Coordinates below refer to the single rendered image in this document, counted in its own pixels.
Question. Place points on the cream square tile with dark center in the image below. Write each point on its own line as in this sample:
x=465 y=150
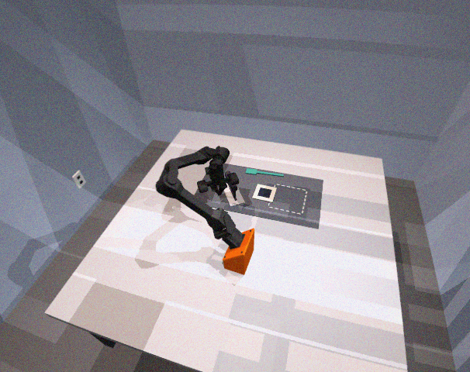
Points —
x=264 y=193

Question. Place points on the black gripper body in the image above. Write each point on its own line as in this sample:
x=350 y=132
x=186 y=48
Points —
x=217 y=180

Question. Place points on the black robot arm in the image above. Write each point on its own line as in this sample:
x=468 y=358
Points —
x=169 y=186

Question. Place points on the small trowel with black handle and white blade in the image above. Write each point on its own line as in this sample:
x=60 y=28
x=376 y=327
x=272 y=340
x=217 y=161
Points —
x=232 y=193

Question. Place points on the teal flat paddle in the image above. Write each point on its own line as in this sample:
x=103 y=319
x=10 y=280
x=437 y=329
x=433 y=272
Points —
x=254 y=171

